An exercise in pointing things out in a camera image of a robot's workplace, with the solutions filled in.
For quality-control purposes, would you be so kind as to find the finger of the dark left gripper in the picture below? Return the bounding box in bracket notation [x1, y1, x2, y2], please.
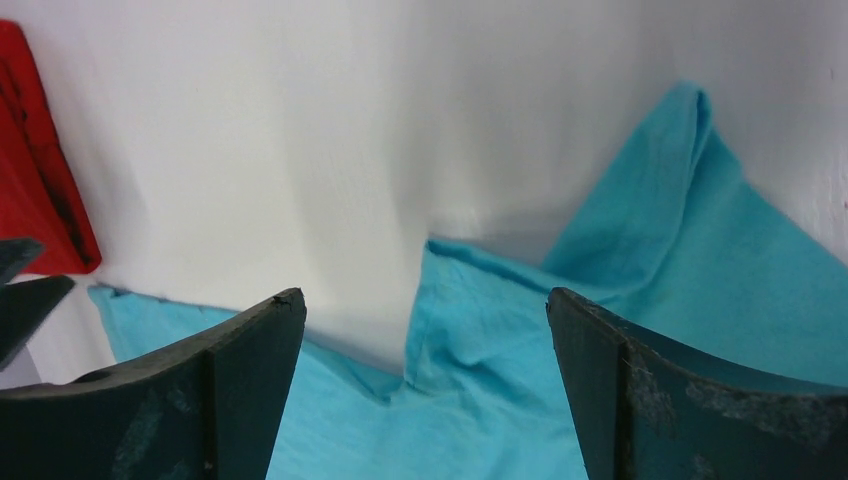
[1, 276, 75, 370]
[0, 238, 44, 285]

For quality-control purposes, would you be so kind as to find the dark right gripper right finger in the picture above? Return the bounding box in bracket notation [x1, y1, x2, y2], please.
[546, 287, 847, 479]

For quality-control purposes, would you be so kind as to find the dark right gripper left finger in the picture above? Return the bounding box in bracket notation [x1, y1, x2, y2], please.
[1, 288, 307, 479]

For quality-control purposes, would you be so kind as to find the folded red t-shirt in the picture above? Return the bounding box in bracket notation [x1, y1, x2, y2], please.
[1, 20, 102, 275]

